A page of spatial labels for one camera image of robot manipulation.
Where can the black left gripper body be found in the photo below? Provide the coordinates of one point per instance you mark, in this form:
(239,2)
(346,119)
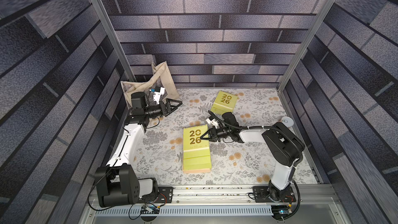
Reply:
(163,112)

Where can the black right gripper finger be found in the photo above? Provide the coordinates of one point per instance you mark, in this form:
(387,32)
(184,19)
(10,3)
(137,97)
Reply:
(209,134)
(207,138)

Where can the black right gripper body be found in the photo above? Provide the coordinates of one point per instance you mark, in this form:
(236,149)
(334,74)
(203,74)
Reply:
(214,133)

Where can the green 2026 calendar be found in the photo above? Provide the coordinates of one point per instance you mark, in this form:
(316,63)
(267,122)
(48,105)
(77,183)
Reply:
(196,152)
(224,102)

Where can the pink 2026 desk calendar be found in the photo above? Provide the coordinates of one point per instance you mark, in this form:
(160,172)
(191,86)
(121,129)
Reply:
(197,171)

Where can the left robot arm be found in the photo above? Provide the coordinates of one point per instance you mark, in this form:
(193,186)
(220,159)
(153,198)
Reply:
(116,183)

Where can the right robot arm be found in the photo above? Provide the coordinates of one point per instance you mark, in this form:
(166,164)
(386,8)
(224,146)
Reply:
(286,148)

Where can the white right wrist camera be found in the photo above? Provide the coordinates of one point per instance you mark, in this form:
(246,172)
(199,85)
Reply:
(211,121)

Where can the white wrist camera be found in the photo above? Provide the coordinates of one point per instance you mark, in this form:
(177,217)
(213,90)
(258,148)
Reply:
(157,92)
(211,121)

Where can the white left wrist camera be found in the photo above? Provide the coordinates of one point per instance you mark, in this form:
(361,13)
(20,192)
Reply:
(157,92)

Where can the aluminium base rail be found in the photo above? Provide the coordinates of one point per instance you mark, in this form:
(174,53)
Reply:
(238,195)

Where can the left aluminium frame post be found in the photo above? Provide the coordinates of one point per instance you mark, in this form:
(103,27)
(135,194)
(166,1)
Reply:
(107,25)

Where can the aluminium frame post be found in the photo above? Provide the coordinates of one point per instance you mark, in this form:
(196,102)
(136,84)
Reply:
(320,16)
(107,25)

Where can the right aluminium frame post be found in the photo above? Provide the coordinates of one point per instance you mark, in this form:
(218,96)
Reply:
(320,16)

